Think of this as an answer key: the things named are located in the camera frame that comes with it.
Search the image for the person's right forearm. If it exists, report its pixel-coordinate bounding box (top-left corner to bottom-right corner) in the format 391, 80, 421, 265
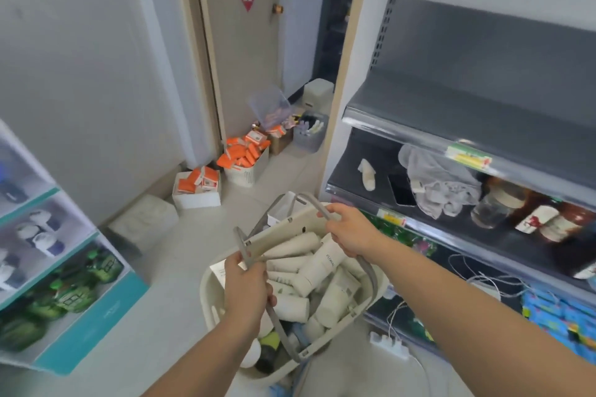
359, 236, 596, 397

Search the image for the group of green bottles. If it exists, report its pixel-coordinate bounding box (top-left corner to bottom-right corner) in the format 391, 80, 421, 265
0, 248, 125, 353

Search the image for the brown bottle with white label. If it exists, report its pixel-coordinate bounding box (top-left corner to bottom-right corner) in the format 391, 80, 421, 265
513, 197, 561, 235
539, 203, 596, 244

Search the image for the black phone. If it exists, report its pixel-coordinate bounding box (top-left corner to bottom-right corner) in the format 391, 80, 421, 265
388, 173, 418, 208

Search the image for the white power strip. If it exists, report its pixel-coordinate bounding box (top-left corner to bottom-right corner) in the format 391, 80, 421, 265
369, 331, 411, 361

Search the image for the stack of blue packets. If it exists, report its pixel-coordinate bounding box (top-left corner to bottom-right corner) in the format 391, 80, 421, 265
521, 289, 596, 366

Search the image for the dark bottle with green label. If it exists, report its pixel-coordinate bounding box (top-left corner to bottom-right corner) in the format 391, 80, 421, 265
254, 331, 281, 375

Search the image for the group of white blue bottles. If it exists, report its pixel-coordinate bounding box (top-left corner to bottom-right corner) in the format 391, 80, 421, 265
0, 208, 66, 291

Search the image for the white basket with grey handles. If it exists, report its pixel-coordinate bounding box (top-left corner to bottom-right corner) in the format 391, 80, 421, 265
199, 192, 391, 389

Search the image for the pile of orange boxes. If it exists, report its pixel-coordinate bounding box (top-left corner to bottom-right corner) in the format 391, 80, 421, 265
216, 130, 272, 170

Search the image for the yellow green shelf label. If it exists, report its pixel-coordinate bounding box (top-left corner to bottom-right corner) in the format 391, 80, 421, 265
376, 208, 408, 228
444, 142, 494, 172

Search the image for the pile of cream tubes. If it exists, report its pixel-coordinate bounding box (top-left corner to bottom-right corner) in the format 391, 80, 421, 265
261, 231, 368, 330

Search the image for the black display cabinet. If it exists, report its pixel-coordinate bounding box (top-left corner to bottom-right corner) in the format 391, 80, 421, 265
311, 0, 362, 86

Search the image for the white teal display rack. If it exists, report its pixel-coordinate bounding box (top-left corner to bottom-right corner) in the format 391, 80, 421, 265
0, 119, 151, 377

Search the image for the white round bottle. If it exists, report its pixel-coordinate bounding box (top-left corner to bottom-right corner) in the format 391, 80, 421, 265
239, 337, 262, 369

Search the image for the white crumpled cloth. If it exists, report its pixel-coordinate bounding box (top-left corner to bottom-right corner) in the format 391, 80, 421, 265
398, 144, 482, 220

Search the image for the clear glass jar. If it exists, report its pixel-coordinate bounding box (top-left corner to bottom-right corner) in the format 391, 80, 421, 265
470, 183, 528, 230

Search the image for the person's right hand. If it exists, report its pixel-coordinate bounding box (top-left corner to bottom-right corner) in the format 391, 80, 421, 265
318, 203, 386, 259

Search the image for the white embossed box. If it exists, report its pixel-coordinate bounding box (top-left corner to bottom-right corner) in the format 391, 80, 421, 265
107, 194, 180, 254

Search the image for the white cable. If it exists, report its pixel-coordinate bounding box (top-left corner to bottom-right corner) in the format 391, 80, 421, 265
386, 252, 531, 346

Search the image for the small white figurine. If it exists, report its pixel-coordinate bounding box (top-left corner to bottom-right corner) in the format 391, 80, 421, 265
358, 158, 377, 192

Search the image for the person's left hand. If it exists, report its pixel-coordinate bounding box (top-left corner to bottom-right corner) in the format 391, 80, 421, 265
223, 252, 278, 333

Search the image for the flat beige box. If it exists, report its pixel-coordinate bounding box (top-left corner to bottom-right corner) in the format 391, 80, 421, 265
241, 207, 344, 263

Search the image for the white slotted basket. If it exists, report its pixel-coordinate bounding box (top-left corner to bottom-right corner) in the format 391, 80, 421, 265
223, 145, 271, 188

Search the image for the clear plastic bin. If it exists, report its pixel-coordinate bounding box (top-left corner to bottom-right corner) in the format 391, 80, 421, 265
247, 84, 294, 131

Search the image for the grey metal shelf unit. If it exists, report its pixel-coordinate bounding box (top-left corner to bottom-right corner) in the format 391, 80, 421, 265
321, 0, 596, 365

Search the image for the grey storage basket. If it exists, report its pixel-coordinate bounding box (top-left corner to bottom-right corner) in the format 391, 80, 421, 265
292, 111, 330, 154

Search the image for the person's left forearm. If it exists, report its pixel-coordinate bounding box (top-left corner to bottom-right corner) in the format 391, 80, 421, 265
140, 315, 262, 397

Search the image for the beige door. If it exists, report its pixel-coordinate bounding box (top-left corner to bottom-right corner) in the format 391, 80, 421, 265
192, 0, 286, 144

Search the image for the row of green packets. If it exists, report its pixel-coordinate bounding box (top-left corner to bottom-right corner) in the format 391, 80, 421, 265
359, 210, 439, 259

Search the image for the white lidded bin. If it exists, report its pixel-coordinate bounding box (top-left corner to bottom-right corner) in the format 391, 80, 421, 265
302, 78, 335, 115

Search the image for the white open carton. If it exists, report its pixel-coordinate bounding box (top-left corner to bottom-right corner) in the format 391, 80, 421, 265
172, 170, 222, 211

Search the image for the brown cardboard box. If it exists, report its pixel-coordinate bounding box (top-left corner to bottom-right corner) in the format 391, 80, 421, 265
267, 128, 294, 156

